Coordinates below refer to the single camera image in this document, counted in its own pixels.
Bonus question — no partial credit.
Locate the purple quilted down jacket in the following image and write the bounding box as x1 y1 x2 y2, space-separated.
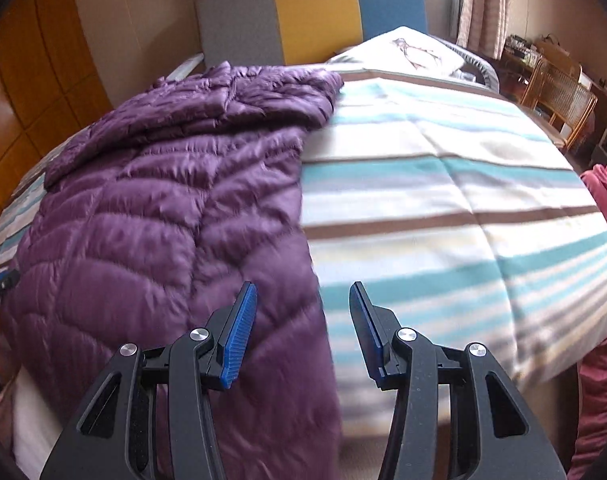
2 64 343 479

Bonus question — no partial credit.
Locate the striped bed comforter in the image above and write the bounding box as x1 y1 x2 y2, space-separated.
0 73 607 445

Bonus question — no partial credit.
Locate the orange wooden wardrobe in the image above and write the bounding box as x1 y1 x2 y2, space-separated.
0 0 112 214

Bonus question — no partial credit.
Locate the white printed pillow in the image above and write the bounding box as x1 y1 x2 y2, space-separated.
326 25 467 79

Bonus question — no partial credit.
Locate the rattan wooden chair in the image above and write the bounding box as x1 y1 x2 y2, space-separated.
519 58 597 152

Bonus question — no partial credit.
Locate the grey yellow blue headboard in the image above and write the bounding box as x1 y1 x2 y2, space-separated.
196 0 428 67

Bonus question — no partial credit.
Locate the pink striped curtain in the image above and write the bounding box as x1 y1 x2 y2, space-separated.
456 0 509 60

